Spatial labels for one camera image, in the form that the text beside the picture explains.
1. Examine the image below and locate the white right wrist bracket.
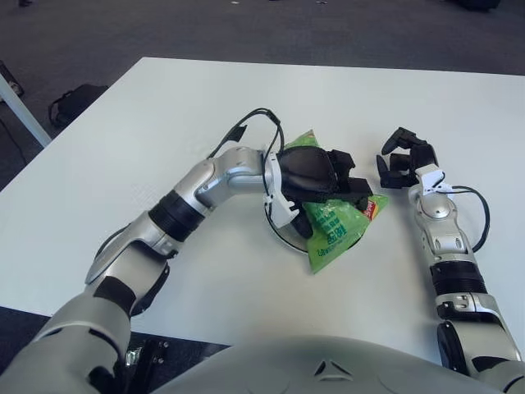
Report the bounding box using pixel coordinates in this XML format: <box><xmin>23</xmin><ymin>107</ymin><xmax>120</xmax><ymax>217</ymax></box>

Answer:
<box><xmin>416</xmin><ymin>167</ymin><xmax>452</xmax><ymax>196</ymax></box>

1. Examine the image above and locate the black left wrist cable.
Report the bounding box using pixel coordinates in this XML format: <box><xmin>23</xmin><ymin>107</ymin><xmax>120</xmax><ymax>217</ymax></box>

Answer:
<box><xmin>207</xmin><ymin>107</ymin><xmax>287</xmax><ymax>218</ymax></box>

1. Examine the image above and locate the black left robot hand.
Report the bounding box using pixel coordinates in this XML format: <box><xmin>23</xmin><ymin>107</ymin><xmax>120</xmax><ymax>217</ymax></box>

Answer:
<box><xmin>276</xmin><ymin>147</ymin><xmax>374</xmax><ymax>239</ymax></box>

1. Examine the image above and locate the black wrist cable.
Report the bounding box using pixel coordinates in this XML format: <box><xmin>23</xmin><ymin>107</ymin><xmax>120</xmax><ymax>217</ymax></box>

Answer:
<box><xmin>449</xmin><ymin>186</ymin><xmax>491</xmax><ymax>252</ymax></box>
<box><xmin>207</xmin><ymin>107</ymin><xmax>287</xmax><ymax>218</ymax></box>

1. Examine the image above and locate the black left elbow cable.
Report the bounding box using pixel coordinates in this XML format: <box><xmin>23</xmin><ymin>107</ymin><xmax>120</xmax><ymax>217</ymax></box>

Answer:
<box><xmin>94</xmin><ymin>229</ymin><xmax>128</xmax><ymax>263</ymax></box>

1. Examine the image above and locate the white table leg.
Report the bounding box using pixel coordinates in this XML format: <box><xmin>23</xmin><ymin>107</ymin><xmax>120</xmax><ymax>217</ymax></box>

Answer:
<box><xmin>0</xmin><ymin>76</ymin><xmax>53</xmax><ymax>148</ymax></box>

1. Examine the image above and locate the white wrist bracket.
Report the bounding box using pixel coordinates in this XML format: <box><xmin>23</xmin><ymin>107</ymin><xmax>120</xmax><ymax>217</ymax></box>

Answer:
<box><xmin>416</xmin><ymin>167</ymin><xmax>452</xmax><ymax>196</ymax></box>
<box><xmin>262</xmin><ymin>151</ymin><xmax>304</xmax><ymax>229</ymax></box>

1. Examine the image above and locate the black bracket with screws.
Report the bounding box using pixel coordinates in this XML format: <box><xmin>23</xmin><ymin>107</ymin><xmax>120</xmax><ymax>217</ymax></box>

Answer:
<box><xmin>137</xmin><ymin>338</ymin><xmax>169</xmax><ymax>377</ymax></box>

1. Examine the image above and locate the white plate with black rim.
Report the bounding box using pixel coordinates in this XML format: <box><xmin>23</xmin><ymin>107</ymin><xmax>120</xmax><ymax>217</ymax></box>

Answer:
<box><xmin>264</xmin><ymin>203</ymin><xmax>366</xmax><ymax>255</ymax></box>

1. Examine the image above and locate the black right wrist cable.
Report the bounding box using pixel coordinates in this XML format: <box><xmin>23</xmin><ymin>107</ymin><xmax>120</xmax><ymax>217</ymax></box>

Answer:
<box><xmin>449</xmin><ymin>186</ymin><xmax>491</xmax><ymax>252</ymax></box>

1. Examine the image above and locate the grey robot torso shell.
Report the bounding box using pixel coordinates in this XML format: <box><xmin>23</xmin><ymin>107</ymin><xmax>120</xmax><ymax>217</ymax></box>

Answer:
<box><xmin>151</xmin><ymin>334</ymin><xmax>509</xmax><ymax>394</ymax></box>

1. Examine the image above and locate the black backpack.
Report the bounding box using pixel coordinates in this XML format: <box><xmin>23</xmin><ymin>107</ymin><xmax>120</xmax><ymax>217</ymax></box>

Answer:
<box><xmin>48</xmin><ymin>84</ymin><xmax>108</xmax><ymax>128</ymax></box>

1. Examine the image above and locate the green snack bag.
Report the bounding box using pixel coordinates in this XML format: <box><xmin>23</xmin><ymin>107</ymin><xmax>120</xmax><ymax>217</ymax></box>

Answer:
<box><xmin>282</xmin><ymin>129</ymin><xmax>390</xmax><ymax>275</ymax></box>

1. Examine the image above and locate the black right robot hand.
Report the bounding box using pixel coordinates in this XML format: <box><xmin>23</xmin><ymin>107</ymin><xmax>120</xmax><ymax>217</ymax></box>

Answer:
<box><xmin>375</xmin><ymin>126</ymin><xmax>438</xmax><ymax>190</ymax></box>

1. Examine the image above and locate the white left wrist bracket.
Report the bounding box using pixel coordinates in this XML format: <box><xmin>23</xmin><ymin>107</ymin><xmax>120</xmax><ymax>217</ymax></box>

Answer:
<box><xmin>262</xmin><ymin>151</ymin><xmax>304</xmax><ymax>229</ymax></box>

